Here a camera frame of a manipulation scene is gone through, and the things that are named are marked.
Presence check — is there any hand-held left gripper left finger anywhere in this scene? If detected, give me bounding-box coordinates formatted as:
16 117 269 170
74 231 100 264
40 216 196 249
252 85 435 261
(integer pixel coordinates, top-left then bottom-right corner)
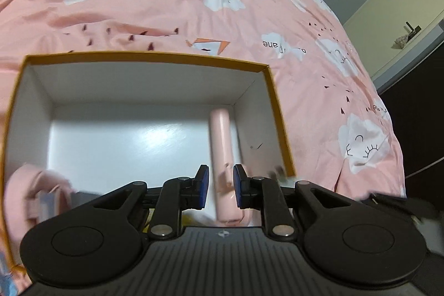
71 164 209 240

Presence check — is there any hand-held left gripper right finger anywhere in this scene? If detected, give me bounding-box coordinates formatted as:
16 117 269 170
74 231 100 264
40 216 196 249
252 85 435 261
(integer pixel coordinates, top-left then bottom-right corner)
233 164 361 240

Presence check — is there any pink tube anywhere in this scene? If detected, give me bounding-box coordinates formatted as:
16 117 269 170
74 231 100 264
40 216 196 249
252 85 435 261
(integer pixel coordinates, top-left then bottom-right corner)
209 107 249 224

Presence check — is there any orange cardboard box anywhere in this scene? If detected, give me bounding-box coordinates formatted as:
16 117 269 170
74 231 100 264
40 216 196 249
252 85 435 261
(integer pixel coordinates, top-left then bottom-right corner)
3 51 298 269

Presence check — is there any pink fuzzy pouch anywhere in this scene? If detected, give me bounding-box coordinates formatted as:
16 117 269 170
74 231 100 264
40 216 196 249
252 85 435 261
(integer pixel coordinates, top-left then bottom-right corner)
3 163 75 249

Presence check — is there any dark furniture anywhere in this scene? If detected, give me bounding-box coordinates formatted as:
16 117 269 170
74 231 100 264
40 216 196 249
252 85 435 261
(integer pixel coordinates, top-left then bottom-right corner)
377 38 444 201

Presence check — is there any small dark ornament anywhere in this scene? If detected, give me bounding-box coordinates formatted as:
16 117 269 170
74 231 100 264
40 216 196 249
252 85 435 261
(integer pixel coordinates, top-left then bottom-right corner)
404 21 422 39

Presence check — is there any pink printed blanket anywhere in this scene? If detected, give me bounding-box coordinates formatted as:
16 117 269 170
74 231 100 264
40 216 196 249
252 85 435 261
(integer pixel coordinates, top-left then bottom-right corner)
0 0 407 296

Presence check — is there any white cable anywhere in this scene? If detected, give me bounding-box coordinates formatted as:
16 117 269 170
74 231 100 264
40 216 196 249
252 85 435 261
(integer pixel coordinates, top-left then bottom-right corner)
405 156 444 179

